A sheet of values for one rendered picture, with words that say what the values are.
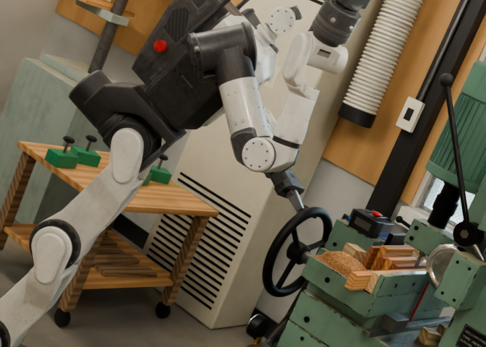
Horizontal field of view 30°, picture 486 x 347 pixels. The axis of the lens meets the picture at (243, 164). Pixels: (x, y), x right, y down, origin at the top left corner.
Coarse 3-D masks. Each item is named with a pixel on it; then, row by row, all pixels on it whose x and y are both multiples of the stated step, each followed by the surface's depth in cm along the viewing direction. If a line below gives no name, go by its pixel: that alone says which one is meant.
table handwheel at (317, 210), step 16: (320, 208) 258; (288, 224) 249; (320, 240) 268; (272, 256) 249; (288, 256) 260; (304, 256) 257; (272, 272) 252; (288, 272) 260; (272, 288) 256; (288, 288) 264
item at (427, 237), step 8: (416, 224) 236; (424, 224) 234; (408, 232) 237; (416, 232) 236; (424, 232) 234; (432, 232) 233; (440, 232) 232; (448, 232) 236; (408, 240) 237; (416, 240) 235; (424, 240) 234; (432, 240) 233; (440, 240) 231; (448, 240) 230; (416, 248) 235; (424, 248) 234; (432, 248) 233; (424, 256) 237
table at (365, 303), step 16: (304, 272) 229; (320, 272) 226; (336, 272) 223; (336, 288) 223; (352, 304) 220; (368, 304) 218; (384, 304) 222; (400, 304) 230; (416, 304) 238; (432, 304) 247
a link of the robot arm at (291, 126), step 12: (288, 96) 204; (288, 108) 203; (300, 108) 202; (312, 108) 204; (288, 120) 202; (300, 120) 202; (276, 132) 204; (288, 132) 202; (300, 132) 203; (276, 144) 203; (288, 144) 203; (300, 144) 204; (276, 156) 203; (288, 156) 204; (276, 168) 206
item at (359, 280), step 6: (372, 270) 222; (378, 270) 224; (384, 270) 226; (390, 270) 229; (354, 276) 213; (360, 276) 214; (366, 276) 216; (348, 282) 214; (354, 282) 213; (360, 282) 215; (366, 282) 217; (348, 288) 214; (354, 288) 214; (360, 288) 217
